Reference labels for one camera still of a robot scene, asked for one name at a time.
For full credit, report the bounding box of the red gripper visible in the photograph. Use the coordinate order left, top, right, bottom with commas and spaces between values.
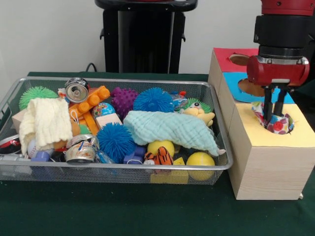
247, 55, 311, 124

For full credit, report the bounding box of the colourful dotted cloth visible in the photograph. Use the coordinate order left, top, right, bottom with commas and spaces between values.
251, 101, 295, 135

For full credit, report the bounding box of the wooden box with three holes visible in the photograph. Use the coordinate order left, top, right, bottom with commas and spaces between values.
208, 47, 315, 200

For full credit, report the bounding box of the shallow clear mesh bin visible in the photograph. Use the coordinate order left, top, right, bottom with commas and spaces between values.
0, 76, 234, 186

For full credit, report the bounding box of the dark green table cloth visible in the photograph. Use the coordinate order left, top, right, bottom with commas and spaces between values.
294, 83, 315, 118
0, 71, 315, 236

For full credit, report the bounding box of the green spiky monster toy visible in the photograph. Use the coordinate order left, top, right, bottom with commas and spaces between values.
182, 97, 213, 114

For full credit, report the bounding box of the yellow smooth ball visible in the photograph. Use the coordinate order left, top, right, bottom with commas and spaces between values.
186, 151, 216, 182

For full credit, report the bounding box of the light blue waffle cloth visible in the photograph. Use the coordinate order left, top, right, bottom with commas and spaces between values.
124, 110, 227, 157

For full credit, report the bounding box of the blue spiky rubber ball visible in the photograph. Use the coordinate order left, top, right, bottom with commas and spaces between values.
96, 122, 137, 164
132, 87, 175, 113

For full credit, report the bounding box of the orange tiger plush toy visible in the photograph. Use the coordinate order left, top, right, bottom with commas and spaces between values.
144, 147, 176, 166

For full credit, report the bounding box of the purple knobbly ball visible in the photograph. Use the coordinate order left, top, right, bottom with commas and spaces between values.
110, 87, 139, 119

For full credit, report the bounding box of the globe print ball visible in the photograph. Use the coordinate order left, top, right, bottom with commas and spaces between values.
92, 102, 116, 119

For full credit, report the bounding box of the orange plastic building block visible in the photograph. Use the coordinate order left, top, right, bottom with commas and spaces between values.
68, 85, 111, 116

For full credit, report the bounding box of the silver drink can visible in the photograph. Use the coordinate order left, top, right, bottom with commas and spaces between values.
64, 77, 91, 103

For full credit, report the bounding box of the cream waffle cloth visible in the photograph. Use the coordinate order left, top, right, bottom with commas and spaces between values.
19, 97, 73, 155

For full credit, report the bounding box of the green spiky rubber ball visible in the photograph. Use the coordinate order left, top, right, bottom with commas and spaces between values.
19, 86, 60, 111

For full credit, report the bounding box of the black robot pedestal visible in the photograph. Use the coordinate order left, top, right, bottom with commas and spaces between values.
94, 0, 199, 74

